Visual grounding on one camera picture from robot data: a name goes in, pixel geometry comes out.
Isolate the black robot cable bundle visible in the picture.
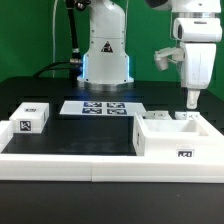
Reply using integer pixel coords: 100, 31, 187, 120
32, 0, 92, 80

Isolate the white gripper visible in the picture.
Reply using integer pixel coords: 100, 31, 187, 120
172, 18, 222, 109

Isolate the white thin cable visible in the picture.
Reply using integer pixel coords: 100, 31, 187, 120
51, 0, 59, 78

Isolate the white cabinet door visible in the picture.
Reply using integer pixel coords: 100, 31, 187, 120
175, 111, 200, 120
145, 111, 171, 120

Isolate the white cabinet body box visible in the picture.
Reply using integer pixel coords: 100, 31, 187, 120
133, 114, 224, 160

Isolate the white marker base plate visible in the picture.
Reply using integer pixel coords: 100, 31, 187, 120
60, 101, 146, 116

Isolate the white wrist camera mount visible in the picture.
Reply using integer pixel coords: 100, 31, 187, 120
154, 47, 184, 71

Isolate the small white cabinet top block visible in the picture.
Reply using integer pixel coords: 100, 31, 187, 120
9, 102, 49, 134

